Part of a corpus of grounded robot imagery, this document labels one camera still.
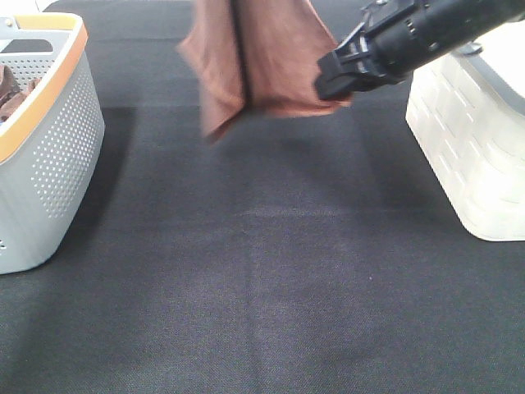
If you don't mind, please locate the grey perforated laundry basket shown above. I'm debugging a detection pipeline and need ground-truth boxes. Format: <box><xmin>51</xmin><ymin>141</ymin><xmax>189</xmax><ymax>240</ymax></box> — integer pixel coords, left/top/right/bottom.
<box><xmin>1</xmin><ymin>12</ymin><xmax>105</xmax><ymax>274</ymax></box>

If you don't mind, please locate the black table cloth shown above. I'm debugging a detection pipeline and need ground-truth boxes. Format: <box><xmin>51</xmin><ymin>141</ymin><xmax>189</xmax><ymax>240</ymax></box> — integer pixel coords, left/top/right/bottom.
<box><xmin>1</xmin><ymin>1</ymin><xmax>524</xmax><ymax>393</ymax></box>

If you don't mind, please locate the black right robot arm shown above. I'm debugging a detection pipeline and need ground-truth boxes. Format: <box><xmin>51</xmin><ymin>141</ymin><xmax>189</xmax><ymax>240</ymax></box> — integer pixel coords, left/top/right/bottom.
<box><xmin>314</xmin><ymin>0</ymin><xmax>524</xmax><ymax>101</ymax></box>

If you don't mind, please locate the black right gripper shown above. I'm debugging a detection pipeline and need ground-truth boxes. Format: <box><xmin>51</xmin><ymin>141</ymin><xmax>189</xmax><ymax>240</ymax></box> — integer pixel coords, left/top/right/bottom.
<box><xmin>314</xmin><ymin>20</ymin><xmax>405</xmax><ymax>100</ymax></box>

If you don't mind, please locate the brown towel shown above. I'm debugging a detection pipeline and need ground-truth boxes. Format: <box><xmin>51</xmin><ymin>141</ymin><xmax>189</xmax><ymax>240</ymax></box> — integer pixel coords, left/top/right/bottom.
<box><xmin>1</xmin><ymin>65</ymin><xmax>41</xmax><ymax>124</ymax></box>
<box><xmin>178</xmin><ymin>1</ymin><xmax>351</xmax><ymax>141</ymax></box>

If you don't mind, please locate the white storage box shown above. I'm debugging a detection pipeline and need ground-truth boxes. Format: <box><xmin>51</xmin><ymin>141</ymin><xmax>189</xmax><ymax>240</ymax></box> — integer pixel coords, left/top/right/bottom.
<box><xmin>405</xmin><ymin>21</ymin><xmax>524</xmax><ymax>241</ymax></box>

